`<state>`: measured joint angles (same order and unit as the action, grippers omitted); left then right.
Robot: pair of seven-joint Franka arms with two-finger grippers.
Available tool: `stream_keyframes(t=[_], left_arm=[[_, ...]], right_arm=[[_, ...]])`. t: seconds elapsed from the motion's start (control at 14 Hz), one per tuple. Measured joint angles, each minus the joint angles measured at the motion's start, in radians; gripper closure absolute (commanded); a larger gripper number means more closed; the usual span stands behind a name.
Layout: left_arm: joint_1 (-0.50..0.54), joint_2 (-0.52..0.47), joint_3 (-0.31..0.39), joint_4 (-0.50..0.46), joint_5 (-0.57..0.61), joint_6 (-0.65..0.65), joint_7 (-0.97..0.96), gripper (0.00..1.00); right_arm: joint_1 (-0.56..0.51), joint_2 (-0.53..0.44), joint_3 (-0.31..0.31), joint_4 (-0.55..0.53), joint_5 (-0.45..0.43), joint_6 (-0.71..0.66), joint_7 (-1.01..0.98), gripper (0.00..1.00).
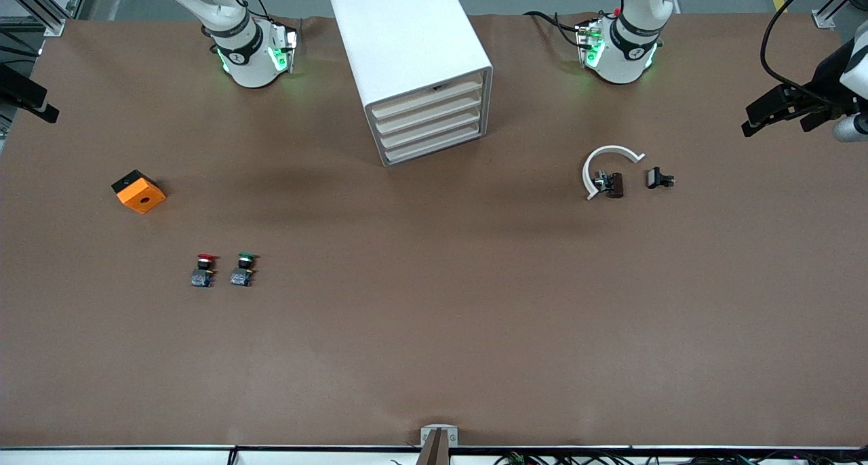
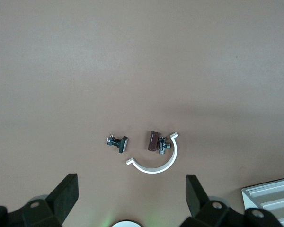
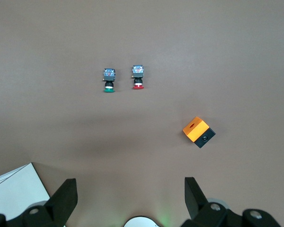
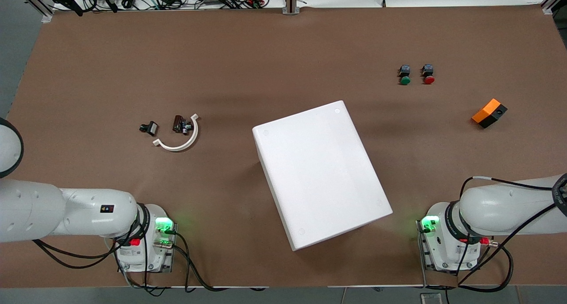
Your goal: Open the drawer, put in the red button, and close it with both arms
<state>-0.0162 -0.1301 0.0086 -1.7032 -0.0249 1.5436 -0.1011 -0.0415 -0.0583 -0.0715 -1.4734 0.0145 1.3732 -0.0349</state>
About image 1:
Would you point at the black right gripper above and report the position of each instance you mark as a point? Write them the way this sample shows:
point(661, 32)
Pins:
point(20, 93)

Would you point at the red push button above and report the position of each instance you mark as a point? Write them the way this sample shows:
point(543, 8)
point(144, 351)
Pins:
point(203, 272)

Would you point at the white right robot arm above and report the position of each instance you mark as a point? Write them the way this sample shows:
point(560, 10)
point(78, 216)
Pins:
point(251, 65)

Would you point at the white drawer cabinet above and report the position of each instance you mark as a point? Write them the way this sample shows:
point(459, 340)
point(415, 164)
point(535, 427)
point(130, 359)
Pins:
point(400, 38)

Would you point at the orange black box with hole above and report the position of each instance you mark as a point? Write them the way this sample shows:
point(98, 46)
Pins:
point(141, 194)

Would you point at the green push button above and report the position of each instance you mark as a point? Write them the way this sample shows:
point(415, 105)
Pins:
point(243, 271)

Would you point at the brown terminal block component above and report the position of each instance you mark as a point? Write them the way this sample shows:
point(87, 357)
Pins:
point(614, 184)

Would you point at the grey metal table bracket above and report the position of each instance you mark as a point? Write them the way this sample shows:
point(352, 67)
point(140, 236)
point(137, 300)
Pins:
point(427, 435)

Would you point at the white table edge rail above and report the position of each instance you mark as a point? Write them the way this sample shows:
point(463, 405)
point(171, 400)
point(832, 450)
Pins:
point(135, 457)

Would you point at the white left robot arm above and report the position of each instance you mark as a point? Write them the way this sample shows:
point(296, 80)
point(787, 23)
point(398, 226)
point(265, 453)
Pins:
point(620, 58)

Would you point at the small black switch component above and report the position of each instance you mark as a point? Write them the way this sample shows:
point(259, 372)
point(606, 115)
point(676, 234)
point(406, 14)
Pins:
point(656, 177)

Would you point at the aluminium frame post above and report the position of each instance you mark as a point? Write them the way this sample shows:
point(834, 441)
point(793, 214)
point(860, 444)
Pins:
point(57, 26)
point(822, 19)

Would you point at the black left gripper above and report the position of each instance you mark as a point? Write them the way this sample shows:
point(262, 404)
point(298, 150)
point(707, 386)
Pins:
point(826, 77)

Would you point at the brown paper table cover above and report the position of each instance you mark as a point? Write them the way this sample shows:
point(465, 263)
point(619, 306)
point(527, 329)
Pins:
point(434, 316)

